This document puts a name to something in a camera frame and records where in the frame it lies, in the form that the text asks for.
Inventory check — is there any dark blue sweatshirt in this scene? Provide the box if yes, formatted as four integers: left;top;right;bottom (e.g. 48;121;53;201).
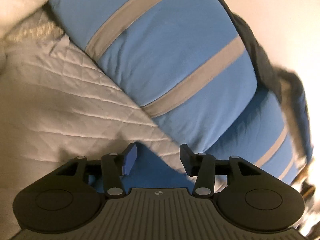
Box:
86;142;194;193

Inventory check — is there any blue striped pillow right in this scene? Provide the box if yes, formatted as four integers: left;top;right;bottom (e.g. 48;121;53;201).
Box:
206;88;298;184

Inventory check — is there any blue striped pillow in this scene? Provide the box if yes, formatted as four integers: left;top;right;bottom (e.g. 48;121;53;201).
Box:
206;88;298;184
49;0;257;152

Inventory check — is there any quilted beige bedspread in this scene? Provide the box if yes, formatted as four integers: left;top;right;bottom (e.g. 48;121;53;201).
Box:
0;10;226;233

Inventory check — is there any black garment behind pillows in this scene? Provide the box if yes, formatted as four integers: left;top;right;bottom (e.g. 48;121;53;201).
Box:
202;0;308;111

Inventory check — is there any blue striped pillow left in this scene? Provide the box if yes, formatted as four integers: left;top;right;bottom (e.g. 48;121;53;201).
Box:
49;0;257;152

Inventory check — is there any beige folded comforter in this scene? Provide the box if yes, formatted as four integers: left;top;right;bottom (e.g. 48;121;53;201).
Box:
0;0;71;38

